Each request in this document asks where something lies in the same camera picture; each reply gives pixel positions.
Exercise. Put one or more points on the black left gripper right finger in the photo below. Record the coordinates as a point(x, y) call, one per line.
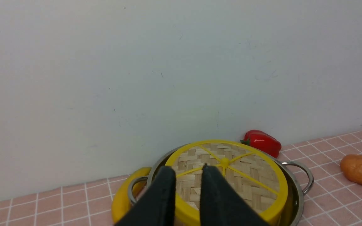
point(220, 205)

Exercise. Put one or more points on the red bell pepper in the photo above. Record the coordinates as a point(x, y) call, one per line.
point(263, 142)

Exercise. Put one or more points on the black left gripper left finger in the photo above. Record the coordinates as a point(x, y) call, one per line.
point(156, 207)

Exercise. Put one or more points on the yellow banana-shaped toy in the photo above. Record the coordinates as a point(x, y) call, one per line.
point(128, 192)

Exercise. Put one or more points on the pink checkered tablecloth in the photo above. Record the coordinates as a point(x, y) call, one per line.
point(333, 200)

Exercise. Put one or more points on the woven bamboo steamer lid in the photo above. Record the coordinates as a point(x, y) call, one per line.
point(255, 177)

